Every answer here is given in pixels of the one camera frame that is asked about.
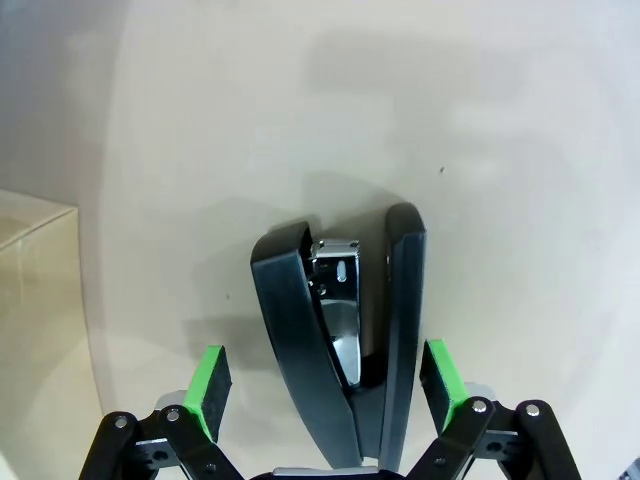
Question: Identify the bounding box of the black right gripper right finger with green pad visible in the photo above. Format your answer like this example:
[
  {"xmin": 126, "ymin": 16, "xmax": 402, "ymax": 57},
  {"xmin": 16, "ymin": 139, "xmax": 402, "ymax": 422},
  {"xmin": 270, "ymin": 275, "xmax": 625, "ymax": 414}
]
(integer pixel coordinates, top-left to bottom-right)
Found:
[{"xmin": 399, "ymin": 338, "xmax": 584, "ymax": 480}]

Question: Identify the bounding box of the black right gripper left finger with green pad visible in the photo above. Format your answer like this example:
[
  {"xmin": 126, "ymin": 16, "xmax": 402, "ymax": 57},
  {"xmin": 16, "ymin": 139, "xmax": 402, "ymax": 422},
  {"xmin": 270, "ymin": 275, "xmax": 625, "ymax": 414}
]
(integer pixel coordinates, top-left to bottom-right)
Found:
[{"xmin": 74, "ymin": 345, "xmax": 254, "ymax": 480}]

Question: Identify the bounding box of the black stapler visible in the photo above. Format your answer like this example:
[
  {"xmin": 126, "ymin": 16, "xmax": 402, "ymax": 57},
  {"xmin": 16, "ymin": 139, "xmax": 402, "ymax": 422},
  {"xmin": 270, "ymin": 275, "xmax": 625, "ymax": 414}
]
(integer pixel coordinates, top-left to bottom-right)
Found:
[{"xmin": 249, "ymin": 202, "xmax": 429, "ymax": 474}]

